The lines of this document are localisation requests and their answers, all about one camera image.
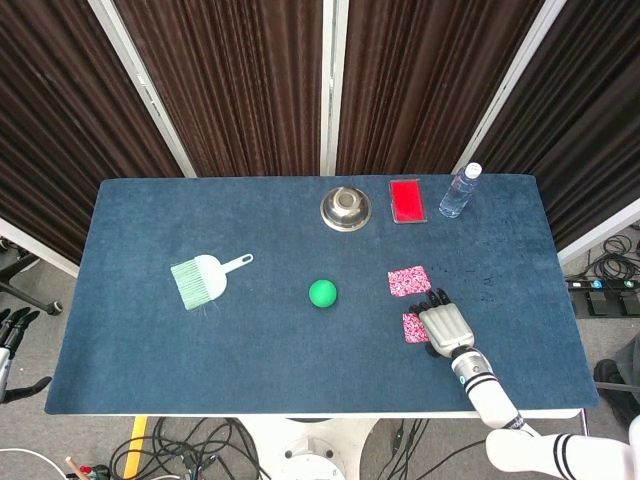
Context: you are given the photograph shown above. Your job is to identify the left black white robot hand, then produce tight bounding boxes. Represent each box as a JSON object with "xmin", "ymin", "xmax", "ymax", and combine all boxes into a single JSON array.
[{"xmin": 0, "ymin": 306, "xmax": 53, "ymax": 404}]

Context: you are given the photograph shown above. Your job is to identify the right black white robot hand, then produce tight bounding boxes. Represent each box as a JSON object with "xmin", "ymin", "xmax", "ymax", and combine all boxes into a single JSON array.
[{"xmin": 408, "ymin": 287, "xmax": 476, "ymax": 359}]

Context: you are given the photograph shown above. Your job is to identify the red white patterned block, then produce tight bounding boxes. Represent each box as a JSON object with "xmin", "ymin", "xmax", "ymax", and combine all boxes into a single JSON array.
[{"xmin": 402, "ymin": 312, "xmax": 432, "ymax": 345}]

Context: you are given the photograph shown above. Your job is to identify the pink white patterned block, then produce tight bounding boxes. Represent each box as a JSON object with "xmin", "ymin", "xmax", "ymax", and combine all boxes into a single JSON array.
[{"xmin": 387, "ymin": 264, "xmax": 433, "ymax": 299}]

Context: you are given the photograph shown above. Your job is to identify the black office chair base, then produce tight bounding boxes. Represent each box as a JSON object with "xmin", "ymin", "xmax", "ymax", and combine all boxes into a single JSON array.
[{"xmin": 0, "ymin": 238, "xmax": 64, "ymax": 316}]

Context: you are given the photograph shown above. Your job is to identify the green ball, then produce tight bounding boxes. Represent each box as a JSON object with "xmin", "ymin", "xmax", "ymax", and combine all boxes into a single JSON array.
[{"xmin": 308, "ymin": 278, "xmax": 340, "ymax": 309}]

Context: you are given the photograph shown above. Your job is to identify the red ink pad case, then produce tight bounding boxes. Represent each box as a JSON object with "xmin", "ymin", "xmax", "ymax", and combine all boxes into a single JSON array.
[{"xmin": 388, "ymin": 179, "xmax": 430, "ymax": 225}]

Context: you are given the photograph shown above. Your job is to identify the clear plastic water bottle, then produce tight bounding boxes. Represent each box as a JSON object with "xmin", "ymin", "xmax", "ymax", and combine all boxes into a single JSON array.
[{"xmin": 438, "ymin": 161, "xmax": 483, "ymax": 220}]

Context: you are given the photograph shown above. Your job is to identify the upturned steel bowl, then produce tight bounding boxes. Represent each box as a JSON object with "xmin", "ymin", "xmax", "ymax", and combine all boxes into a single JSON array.
[{"xmin": 319, "ymin": 186, "xmax": 374, "ymax": 233}]

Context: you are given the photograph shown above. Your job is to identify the black power strip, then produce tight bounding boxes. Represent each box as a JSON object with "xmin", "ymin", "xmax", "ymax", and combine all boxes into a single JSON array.
[{"xmin": 564, "ymin": 278, "xmax": 640, "ymax": 293}]

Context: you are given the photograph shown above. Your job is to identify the black foot pedals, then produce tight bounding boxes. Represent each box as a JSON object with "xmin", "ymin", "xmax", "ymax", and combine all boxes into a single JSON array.
[{"xmin": 571, "ymin": 288, "xmax": 640, "ymax": 318}]

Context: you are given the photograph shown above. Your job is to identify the yellow floor tape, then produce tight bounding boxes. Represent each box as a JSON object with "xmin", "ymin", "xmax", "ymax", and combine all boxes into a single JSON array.
[{"xmin": 122, "ymin": 415, "xmax": 149, "ymax": 479}]

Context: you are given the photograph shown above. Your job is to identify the dark grey chair base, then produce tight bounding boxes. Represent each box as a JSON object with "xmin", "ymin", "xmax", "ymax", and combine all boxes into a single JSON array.
[{"xmin": 593, "ymin": 333, "xmax": 640, "ymax": 432}]

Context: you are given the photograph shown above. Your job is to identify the mint green hand brush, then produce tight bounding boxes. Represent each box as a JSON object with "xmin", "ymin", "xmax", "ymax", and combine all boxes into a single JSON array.
[{"xmin": 169, "ymin": 253, "xmax": 255, "ymax": 312}]

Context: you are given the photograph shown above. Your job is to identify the brown pleated curtain panel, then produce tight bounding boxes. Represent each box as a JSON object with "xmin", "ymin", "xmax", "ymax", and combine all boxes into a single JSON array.
[
  {"xmin": 469, "ymin": 0, "xmax": 640, "ymax": 251},
  {"xmin": 113, "ymin": 0, "xmax": 325, "ymax": 177},
  {"xmin": 0, "ymin": 0, "xmax": 185, "ymax": 266},
  {"xmin": 335, "ymin": 0, "xmax": 546, "ymax": 176}
]

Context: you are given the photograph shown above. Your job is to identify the blue fabric table mat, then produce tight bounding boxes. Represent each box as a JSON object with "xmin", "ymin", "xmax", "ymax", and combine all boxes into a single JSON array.
[{"xmin": 43, "ymin": 173, "xmax": 600, "ymax": 417}]

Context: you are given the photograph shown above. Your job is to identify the white partition rail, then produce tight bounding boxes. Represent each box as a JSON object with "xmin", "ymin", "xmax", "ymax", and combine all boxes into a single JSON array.
[
  {"xmin": 556, "ymin": 198, "xmax": 640, "ymax": 263},
  {"xmin": 0, "ymin": 217, "xmax": 81, "ymax": 279}
]

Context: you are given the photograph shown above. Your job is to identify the black cable with plug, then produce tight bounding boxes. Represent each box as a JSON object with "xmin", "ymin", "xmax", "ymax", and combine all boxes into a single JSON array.
[{"xmin": 377, "ymin": 418, "xmax": 432, "ymax": 480}]

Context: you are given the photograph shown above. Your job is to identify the white floor cable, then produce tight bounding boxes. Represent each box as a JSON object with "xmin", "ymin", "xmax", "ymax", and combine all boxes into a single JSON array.
[{"xmin": 0, "ymin": 446, "xmax": 69, "ymax": 480}]

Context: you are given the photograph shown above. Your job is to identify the coiled black cables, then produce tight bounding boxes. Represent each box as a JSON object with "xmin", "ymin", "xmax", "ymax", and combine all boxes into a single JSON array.
[{"xmin": 582, "ymin": 233, "xmax": 640, "ymax": 282}]

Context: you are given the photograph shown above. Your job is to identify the black floor cable bundle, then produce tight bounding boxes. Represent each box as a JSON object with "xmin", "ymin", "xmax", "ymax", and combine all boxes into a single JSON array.
[{"xmin": 108, "ymin": 417, "xmax": 264, "ymax": 480}]

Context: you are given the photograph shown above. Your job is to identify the white partition post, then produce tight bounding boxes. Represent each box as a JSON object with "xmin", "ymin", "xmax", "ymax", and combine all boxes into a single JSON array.
[
  {"xmin": 88, "ymin": 0, "xmax": 197, "ymax": 179},
  {"xmin": 451, "ymin": 0, "xmax": 570, "ymax": 175},
  {"xmin": 318, "ymin": 0, "xmax": 350, "ymax": 176}
]

